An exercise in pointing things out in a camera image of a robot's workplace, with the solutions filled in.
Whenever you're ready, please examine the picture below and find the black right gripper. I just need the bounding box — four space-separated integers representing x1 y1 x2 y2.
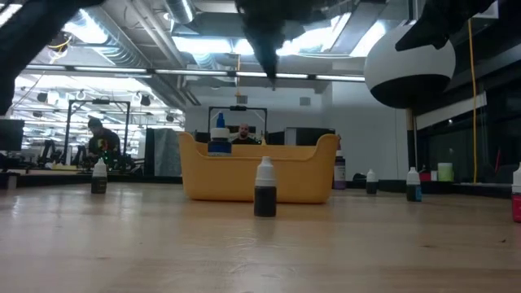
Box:
395 0 498 52

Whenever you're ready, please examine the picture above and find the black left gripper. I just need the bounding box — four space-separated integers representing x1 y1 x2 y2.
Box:
234 0 326 81

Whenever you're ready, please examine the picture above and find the large blue food coloring bottle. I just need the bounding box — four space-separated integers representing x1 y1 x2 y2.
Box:
207 112 233 158

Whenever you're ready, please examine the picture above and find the small white-capped dye bottle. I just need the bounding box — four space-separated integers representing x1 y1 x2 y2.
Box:
366 168 379 195
90 157 108 195
253 155 278 218

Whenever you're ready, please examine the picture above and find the small blue dye bottle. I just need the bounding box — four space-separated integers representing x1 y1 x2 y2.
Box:
405 166 423 203

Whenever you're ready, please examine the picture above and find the small red dye bottle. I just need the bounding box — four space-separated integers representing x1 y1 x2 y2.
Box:
511 161 521 224

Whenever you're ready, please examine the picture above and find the large purple food coloring bottle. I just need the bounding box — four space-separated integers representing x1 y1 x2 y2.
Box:
333 136 347 190

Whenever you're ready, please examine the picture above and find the white globe table lamp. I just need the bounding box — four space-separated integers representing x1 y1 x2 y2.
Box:
363 22 457 195

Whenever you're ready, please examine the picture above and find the long linear ceiling light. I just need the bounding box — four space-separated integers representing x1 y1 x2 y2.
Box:
24 64 366 82

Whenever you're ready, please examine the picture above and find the person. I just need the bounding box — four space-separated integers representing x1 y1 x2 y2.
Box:
86 116 122 172
230 123 261 146

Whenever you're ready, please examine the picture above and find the black monitor back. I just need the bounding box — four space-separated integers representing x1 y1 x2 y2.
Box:
284 126 337 147

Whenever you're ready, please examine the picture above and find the green cup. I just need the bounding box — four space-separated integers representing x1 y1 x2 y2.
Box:
437 162 454 182

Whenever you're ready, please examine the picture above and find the yellow plastic tray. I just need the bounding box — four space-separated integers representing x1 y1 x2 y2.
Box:
177 132 341 204

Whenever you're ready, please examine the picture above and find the grey curtain panel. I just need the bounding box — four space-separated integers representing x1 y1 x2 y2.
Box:
144 127 183 177

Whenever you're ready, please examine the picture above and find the black ceiling device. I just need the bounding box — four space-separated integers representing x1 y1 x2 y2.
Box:
46 30 73 53

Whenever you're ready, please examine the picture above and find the black computer monitor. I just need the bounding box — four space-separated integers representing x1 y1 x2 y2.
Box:
0 118 25 152

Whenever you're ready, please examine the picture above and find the black gantry frame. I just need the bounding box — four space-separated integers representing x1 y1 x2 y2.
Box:
208 105 269 135
63 98 132 168

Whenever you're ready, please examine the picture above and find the silver ventilation duct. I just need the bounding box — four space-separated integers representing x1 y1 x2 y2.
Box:
60 0 192 107

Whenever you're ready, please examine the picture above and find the black aluminium table frame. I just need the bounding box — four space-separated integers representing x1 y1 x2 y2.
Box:
0 173 521 199

